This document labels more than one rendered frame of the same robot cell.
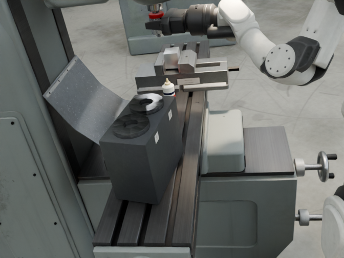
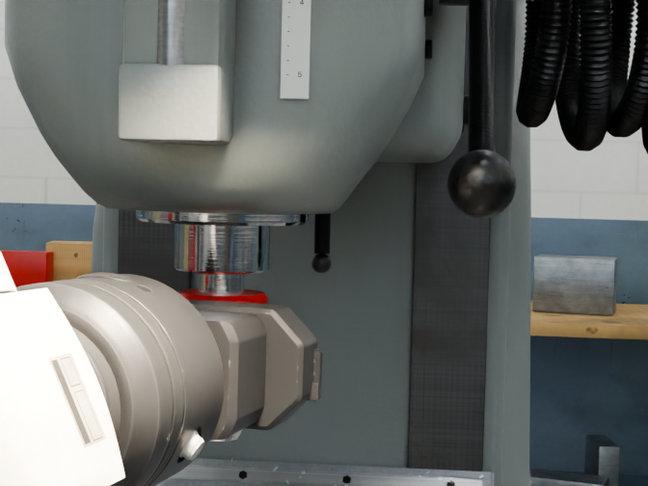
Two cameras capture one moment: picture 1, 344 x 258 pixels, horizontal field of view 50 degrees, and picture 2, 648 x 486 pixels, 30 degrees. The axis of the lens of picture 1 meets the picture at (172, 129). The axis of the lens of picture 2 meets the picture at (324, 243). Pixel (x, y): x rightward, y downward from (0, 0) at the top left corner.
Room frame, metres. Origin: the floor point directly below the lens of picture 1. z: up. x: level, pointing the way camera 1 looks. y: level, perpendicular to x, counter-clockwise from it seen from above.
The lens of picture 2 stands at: (1.12, -0.61, 1.33)
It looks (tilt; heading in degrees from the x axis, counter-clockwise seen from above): 3 degrees down; 83
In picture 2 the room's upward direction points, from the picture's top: 1 degrees clockwise
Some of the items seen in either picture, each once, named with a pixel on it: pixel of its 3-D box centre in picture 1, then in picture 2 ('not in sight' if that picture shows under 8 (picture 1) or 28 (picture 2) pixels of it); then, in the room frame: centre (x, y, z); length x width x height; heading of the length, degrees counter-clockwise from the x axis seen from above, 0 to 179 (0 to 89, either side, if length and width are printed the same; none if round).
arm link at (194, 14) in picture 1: (186, 21); (143, 379); (1.10, -0.09, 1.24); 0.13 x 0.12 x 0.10; 157
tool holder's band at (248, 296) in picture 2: (156, 14); (221, 302); (1.14, -0.01, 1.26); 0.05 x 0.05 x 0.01
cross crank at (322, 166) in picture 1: (313, 167); not in sight; (1.03, -0.50, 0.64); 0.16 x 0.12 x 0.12; 78
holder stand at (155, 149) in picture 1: (145, 144); not in sight; (0.79, 0.07, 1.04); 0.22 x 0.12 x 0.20; 156
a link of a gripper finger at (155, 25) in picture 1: (154, 25); not in sight; (1.11, 0.00, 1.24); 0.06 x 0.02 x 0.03; 67
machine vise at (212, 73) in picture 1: (181, 70); not in sight; (1.30, -0.07, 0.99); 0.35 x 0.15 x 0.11; 78
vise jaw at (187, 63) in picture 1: (187, 61); not in sight; (1.29, -0.10, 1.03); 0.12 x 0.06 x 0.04; 168
